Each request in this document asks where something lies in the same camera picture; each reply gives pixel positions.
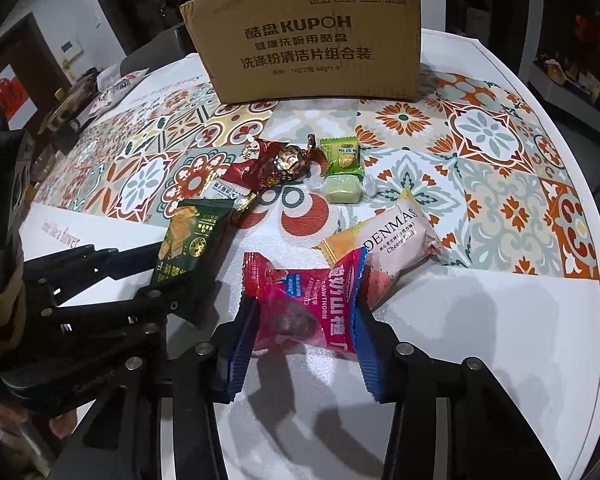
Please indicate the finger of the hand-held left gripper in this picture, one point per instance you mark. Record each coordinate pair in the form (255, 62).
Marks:
(110, 317)
(95, 265)

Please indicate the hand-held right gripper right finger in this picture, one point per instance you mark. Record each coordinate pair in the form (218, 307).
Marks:
(374, 360)

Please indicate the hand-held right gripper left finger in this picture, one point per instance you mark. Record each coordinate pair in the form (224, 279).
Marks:
(234, 360)

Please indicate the dark green snack packet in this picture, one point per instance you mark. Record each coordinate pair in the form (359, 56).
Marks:
(195, 235)

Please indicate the white and pink snack packet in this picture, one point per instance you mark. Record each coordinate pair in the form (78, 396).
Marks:
(400, 245)

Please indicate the pale green clear-wrapped candy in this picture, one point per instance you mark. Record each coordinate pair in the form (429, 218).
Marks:
(342, 189)

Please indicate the red snack packet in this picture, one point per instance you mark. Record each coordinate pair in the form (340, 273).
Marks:
(247, 165)

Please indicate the gold foil candy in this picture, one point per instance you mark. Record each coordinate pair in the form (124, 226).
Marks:
(287, 162)

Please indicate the small green snack packet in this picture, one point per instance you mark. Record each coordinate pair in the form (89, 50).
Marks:
(341, 157)

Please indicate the brown cardboard box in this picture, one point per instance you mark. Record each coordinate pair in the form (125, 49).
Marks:
(300, 35)

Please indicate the person's left hand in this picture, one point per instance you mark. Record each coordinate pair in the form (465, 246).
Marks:
(55, 425)

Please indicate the red paper door decoration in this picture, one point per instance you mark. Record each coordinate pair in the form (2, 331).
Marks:
(7, 92)

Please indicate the glass jug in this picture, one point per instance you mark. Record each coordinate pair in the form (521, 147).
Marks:
(70, 105)

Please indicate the dark wooden door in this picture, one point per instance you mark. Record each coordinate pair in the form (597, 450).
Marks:
(35, 50)

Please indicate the white printed bag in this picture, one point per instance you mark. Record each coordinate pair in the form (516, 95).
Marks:
(115, 87)

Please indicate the grey dining chair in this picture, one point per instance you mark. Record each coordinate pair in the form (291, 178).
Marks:
(150, 50)

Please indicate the floral patterned tablecloth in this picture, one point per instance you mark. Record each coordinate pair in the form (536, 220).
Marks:
(480, 160)

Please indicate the white low cabinet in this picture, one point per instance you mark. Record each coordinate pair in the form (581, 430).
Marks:
(565, 80)

